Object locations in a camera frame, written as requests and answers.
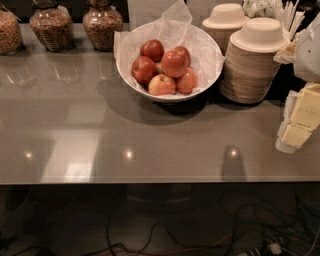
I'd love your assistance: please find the stack of paper bowls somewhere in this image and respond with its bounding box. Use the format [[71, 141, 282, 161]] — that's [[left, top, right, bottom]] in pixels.
[[219, 17, 289, 104], [202, 3, 249, 54]]

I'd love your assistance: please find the orange-red apple right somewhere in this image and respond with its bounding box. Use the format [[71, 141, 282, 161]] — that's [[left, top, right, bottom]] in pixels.
[[176, 68, 198, 94]]

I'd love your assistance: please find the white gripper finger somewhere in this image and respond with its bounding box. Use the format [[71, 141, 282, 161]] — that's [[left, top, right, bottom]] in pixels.
[[275, 90, 298, 154]]

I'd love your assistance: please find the red apple back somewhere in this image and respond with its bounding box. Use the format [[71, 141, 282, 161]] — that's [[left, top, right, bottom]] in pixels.
[[140, 39, 164, 62]]

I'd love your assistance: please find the white plastic cutlery bundle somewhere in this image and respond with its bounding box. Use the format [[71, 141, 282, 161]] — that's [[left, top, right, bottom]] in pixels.
[[242, 0, 305, 40]]

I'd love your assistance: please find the dark red apple behind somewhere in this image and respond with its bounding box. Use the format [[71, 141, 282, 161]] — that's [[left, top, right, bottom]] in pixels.
[[174, 45, 191, 67]]

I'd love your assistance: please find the white tissue paper liner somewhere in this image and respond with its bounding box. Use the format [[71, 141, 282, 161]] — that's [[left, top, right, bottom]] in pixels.
[[113, 0, 226, 98]]

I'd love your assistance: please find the white ceramic bowl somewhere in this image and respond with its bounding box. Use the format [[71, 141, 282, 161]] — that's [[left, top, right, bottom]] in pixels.
[[115, 21, 224, 103]]

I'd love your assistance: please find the rear stack of paper bowls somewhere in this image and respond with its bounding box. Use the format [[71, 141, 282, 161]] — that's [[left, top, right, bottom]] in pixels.
[[202, 3, 249, 54]]

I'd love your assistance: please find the glass jar of granola right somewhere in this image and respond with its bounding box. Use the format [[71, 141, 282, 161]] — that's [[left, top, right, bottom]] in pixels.
[[82, 0, 123, 52]]

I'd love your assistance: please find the glass jar of granola middle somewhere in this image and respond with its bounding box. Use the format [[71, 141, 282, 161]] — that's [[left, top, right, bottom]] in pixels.
[[29, 0, 74, 52]]

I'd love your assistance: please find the glass jar of granola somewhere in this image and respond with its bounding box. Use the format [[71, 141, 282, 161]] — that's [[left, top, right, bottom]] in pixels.
[[82, 0, 123, 52], [29, 0, 74, 52]]

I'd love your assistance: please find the front stack of paper bowls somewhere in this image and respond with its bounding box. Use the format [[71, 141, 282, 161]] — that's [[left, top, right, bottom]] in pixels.
[[219, 17, 289, 104]]

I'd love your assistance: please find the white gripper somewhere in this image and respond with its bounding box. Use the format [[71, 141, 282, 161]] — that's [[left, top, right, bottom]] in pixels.
[[274, 21, 320, 148]]

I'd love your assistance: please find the white power adapter on floor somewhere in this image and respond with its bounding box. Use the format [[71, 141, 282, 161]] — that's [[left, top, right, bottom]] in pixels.
[[268, 243, 282, 255]]

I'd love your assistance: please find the large red apple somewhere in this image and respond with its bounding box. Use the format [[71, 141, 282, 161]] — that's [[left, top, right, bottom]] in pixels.
[[161, 49, 188, 78]]

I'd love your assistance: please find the glass jar of cereal left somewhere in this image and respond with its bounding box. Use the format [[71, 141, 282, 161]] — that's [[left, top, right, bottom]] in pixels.
[[0, 7, 23, 55]]

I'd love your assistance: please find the yellow-red apple front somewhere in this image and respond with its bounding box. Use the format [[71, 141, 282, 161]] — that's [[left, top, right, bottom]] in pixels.
[[148, 74, 176, 96]]

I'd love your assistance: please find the red apple left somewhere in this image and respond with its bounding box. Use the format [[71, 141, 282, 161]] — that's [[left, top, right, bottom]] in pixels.
[[131, 56, 157, 84]]

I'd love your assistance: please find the black floor cable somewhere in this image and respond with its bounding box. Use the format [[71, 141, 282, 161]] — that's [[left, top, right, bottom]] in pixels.
[[9, 189, 320, 256]]

